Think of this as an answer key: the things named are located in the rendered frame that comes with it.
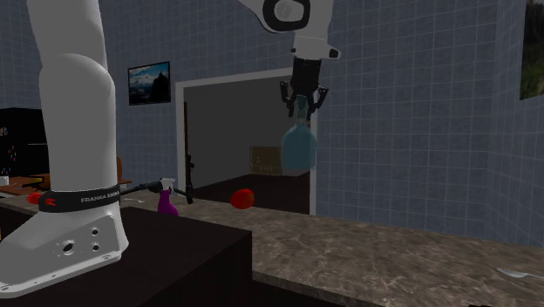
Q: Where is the purple spray bottle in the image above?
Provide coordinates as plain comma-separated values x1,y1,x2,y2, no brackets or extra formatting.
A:
156,178,180,217

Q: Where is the framed mountain wall picture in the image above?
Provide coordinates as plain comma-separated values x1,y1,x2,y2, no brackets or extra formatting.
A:
127,60,173,106

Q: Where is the dark robot stand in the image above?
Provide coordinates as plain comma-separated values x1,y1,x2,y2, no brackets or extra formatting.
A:
0,206,255,307

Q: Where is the red tomato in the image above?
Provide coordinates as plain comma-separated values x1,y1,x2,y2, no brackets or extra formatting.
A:
229,188,255,211

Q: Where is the cardboard box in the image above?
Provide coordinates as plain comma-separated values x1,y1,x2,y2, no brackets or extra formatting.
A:
248,146,284,176

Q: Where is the white framed doorway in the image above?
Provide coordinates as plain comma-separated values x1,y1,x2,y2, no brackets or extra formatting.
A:
175,66,318,216

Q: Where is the translucent blue bottle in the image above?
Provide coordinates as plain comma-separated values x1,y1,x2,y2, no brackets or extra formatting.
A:
281,94,318,172

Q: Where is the silver fork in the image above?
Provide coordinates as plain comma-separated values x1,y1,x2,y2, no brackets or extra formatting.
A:
496,267,544,281

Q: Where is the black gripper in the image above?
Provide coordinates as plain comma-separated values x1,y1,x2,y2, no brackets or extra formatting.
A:
279,57,330,119

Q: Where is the window with green view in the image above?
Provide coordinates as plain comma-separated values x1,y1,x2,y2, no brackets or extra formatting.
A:
519,0,544,101

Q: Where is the brown wooden table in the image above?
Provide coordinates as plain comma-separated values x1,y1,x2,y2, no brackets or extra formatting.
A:
0,171,133,197

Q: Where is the black cabinet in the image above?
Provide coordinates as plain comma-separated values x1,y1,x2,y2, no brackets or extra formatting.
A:
0,106,51,178

